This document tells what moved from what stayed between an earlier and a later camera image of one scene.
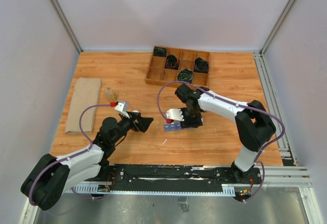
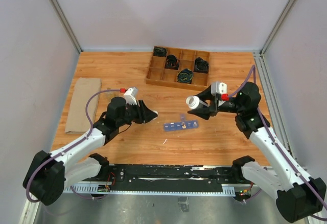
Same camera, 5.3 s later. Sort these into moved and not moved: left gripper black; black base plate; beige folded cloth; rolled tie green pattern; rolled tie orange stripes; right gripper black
Moved: left gripper black; right gripper black
Not moved: rolled tie green pattern; black base plate; rolled tie orange stripes; beige folded cloth
